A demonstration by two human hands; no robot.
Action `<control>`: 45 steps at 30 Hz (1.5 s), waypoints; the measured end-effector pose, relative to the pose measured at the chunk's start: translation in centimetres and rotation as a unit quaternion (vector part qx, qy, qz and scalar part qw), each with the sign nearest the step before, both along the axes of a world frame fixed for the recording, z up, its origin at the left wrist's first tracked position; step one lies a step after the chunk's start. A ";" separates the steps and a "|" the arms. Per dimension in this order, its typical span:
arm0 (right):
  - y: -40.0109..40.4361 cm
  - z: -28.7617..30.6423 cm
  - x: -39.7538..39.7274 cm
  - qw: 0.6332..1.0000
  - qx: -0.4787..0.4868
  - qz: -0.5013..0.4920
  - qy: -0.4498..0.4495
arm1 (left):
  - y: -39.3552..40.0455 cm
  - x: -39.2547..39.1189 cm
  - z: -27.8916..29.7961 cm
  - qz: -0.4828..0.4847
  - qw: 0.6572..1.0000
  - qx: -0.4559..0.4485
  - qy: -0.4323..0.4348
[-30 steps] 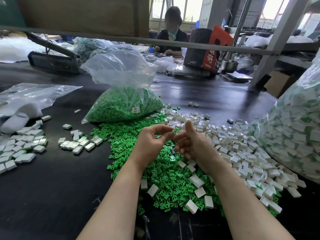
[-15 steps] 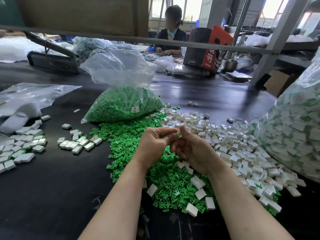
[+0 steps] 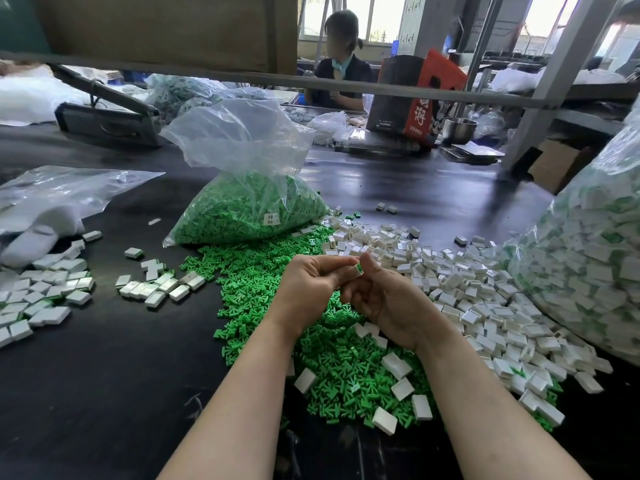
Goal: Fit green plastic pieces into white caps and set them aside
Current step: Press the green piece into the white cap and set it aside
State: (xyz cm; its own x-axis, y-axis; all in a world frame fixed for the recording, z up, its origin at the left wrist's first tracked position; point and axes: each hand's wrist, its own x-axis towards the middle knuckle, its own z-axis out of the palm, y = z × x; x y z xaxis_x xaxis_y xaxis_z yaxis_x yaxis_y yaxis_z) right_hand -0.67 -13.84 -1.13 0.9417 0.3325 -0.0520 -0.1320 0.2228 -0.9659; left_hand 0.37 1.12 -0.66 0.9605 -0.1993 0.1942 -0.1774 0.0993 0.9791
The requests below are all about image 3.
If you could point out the person's left hand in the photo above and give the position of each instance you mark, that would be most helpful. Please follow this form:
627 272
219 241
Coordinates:
305 293

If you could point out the person's right hand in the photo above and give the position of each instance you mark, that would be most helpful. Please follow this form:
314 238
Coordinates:
400 303

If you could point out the pile of green parts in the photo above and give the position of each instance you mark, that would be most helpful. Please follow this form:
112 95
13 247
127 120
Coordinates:
242 277

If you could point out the pile of white plastic caps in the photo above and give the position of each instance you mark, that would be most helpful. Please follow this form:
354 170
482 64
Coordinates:
508 300

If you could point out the pile of assembled white pieces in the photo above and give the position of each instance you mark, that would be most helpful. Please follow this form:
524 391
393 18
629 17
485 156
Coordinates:
48 293

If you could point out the person's right forearm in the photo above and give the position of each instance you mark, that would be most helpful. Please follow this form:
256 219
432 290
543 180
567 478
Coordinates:
510 429

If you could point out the person's left forearm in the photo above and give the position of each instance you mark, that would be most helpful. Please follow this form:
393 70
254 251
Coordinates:
235 427

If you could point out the bag of green clips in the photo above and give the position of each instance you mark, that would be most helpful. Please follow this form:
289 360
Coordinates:
254 205

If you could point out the large bag of white caps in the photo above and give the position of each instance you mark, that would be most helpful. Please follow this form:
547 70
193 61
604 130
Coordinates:
610 250

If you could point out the clear bag of pale parts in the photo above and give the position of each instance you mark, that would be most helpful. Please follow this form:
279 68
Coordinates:
198 95

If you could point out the white paper sheets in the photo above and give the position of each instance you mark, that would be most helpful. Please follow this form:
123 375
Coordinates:
473 151

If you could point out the crumpled white plastic bag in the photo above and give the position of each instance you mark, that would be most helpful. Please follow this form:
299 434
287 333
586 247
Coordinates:
332 126

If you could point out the metal bowl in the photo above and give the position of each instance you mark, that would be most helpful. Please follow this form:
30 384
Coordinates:
460 130

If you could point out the black and red box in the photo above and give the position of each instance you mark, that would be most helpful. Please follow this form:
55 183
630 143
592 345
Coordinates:
410 101

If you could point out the cardboard box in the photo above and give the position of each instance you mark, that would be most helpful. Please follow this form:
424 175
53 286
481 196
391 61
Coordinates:
563 166

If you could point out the black table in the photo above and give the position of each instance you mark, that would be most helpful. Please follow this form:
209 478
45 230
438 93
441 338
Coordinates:
100 405

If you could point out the empty clear plastic bag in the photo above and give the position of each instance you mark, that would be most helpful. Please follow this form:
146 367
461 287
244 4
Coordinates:
65 190

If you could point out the white bags on shelf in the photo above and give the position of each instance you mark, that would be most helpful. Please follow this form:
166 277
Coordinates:
555 80

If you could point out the brown board panel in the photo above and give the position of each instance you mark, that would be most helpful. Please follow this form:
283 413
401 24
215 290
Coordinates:
152 30

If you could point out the white plastic sheet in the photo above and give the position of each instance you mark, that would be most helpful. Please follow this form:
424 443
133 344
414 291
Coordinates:
40 98

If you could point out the grey metal shelf frame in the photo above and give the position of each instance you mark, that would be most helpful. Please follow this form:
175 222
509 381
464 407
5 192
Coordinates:
200 75

